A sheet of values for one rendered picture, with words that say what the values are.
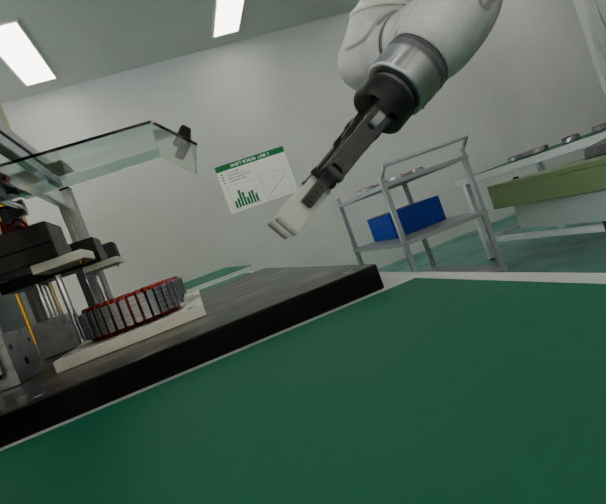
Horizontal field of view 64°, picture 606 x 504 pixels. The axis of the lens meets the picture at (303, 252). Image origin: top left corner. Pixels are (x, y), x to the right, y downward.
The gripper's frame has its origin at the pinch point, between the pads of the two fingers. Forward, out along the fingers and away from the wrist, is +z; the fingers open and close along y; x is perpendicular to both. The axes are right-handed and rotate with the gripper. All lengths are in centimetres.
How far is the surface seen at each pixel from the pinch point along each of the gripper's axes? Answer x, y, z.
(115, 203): 122, 532, 9
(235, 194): 24, 532, -91
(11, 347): 14.0, -2.8, 31.1
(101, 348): 6.9, -7.5, 24.9
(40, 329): 16.5, 20.4, 34.1
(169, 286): 5.8, -2.9, 16.5
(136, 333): 5.3, -7.5, 21.8
